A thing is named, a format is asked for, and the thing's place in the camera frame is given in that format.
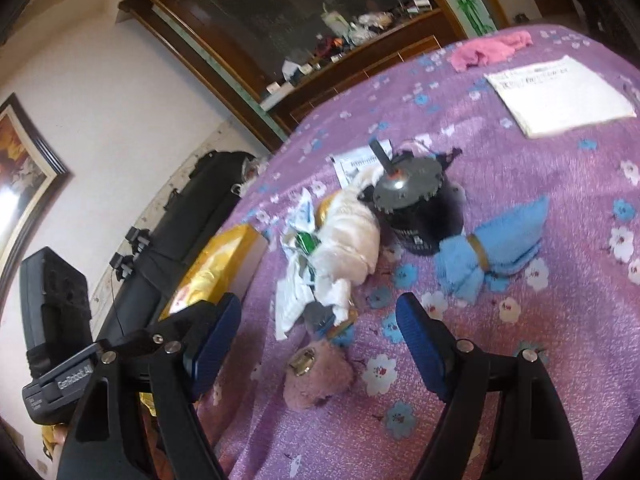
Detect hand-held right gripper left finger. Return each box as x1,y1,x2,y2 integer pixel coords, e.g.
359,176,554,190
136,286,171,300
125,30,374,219
56,292,243,480

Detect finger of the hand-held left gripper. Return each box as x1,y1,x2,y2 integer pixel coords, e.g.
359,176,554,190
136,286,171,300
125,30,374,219
97,302,223,361

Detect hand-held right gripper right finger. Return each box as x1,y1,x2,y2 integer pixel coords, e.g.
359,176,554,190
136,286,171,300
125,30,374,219
395,292,584,480

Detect white printed plastic packet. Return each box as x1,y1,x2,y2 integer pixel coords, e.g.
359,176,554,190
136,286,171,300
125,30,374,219
274,255,321,338

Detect cardboard box with yellow tape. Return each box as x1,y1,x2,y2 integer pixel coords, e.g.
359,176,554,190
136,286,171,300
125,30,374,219
160,223,271,321

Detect white and green packet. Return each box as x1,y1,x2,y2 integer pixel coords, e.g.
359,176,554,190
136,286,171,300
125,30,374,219
282,187,321,261

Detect blue towel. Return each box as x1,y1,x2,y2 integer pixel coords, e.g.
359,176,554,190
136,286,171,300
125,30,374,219
434,195,551,305

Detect small grey packet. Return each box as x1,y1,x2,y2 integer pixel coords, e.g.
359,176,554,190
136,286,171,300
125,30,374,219
305,302,357,346

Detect black cylindrical motor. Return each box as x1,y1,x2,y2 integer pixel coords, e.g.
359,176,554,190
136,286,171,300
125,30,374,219
370,142,463,256

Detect black suitcase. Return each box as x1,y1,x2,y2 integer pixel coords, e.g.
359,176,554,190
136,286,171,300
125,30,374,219
95,150,261,346

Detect gold yellow wrapper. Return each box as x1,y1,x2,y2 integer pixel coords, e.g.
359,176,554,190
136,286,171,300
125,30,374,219
317,196,343,226

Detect crumpled plastic bags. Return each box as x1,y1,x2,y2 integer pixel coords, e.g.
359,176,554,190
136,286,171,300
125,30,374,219
242,155,271,182

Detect purple floral blanket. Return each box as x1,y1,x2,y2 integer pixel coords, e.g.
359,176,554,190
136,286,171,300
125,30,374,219
195,22,640,480

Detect small white leaflet packet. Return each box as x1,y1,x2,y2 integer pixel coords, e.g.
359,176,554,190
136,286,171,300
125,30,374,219
332,141,393,187

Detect white paper booklet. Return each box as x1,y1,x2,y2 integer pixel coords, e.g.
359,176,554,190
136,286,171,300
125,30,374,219
484,55,638,139

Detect wooden glass-front cabinet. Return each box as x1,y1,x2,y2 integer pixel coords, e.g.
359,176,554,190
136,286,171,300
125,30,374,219
117,0,501,156

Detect pink cloth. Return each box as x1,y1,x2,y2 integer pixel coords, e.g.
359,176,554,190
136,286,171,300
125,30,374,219
450,30,533,72

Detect clutter on cabinet ledge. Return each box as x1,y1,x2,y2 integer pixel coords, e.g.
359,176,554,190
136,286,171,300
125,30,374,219
265,0,436,96

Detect framed wall picture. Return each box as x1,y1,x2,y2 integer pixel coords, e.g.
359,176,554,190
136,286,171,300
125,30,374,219
0,92,71,271

